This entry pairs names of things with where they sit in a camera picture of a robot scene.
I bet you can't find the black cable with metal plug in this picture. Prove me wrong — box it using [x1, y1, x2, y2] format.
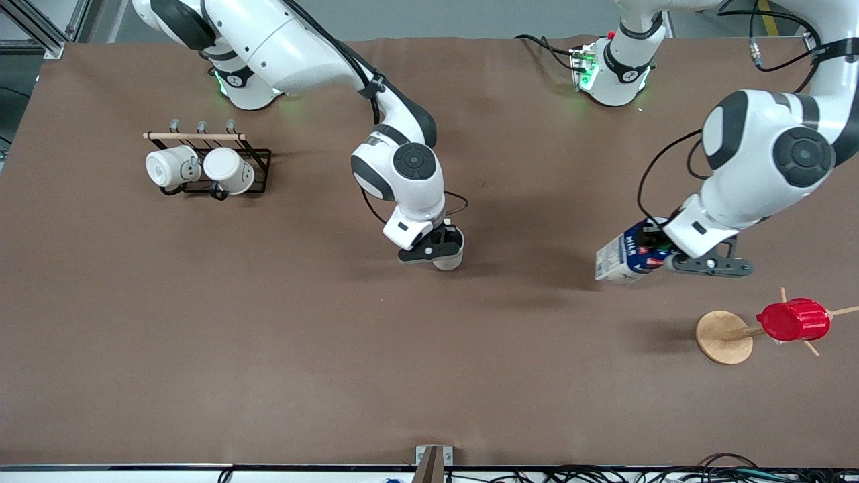
[717, 0, 823, 95]

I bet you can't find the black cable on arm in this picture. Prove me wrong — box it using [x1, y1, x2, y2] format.
[282, 0, 470, 225]
[636, 129, 713, 225]

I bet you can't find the metal bracket with brown post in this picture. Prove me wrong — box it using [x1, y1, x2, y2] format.
[411, 445, 454, 483]

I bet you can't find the white mug with grey inside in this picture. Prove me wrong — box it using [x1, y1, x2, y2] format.
[433, 228, 465, 271]

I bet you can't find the black cable at arm base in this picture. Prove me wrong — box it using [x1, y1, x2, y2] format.
[515, 34, 585, 71]

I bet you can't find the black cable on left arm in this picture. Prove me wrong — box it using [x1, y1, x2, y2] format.
[636, 129, 713, 225]

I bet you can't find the black cable bundle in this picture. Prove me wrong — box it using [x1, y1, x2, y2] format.
[537, 453, 859, 483]

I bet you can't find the blue and white milk carton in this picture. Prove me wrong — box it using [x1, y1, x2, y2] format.
[595, 216, 675, 286]

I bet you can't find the brown table cover cloth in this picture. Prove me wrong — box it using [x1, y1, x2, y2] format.
[0, 35, 859, 467]

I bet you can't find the aluminium frame profile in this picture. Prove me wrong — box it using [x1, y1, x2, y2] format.
[0, 0, 91, 60]

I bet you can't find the plain white mug, black handle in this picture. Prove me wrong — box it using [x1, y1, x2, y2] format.
[203, 147, 256, 201]

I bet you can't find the black wire rack, wooden rod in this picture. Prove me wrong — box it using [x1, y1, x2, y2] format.
[143, 119, 272, 201]

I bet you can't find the red plastic cup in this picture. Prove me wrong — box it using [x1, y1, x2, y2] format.
[757, 298, 831, 342]

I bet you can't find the white mug with face print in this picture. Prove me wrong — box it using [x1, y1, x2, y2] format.
[146, 146, 202, 190]

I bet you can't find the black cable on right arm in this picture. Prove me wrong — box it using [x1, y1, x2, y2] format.
[282, 0, 470, 225]

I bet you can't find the green-lit circuit board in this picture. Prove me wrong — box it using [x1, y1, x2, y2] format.
[569, 42, 599, 92]

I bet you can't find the wooden mug tree stand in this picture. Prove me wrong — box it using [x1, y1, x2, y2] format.
[695, 287, 859, 365]

